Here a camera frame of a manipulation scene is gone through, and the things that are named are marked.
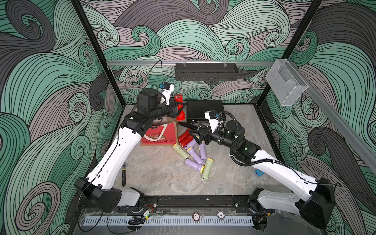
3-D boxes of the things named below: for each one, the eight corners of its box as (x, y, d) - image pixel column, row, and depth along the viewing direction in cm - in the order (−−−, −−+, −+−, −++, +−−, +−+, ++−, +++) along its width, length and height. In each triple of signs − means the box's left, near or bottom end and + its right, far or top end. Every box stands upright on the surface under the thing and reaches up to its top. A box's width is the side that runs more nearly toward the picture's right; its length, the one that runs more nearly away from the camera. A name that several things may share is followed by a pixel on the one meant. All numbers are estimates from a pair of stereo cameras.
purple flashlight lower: (183, 164, 88) (183, 162, 86) (186, 159, 90) (186, 157, 88) (202, 173, 85) (202, 171, 83) (204, 168, 87) (204, 166, 85)
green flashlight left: (172, 147, 96) (171, 145, 94) (176, 143, 98) (176, 141, 96) (185, 160, 90) (185, 158, 88) (189, 155, 92) (189, 154, 90)
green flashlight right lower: (200, 177, 84) (201, 175, 81) (206, 159, 92) (207, 157, 89) (207, 180, 83) (208, 178, 80) (213, 162, 90) (214, 159, 88)
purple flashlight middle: (200, 165, 87) (200, 163, 85) (184, 149, 94) (184, 147, 93) (204, 161, 89) (204, 159, 87) (188, 145, 96) (188, 144, 94)
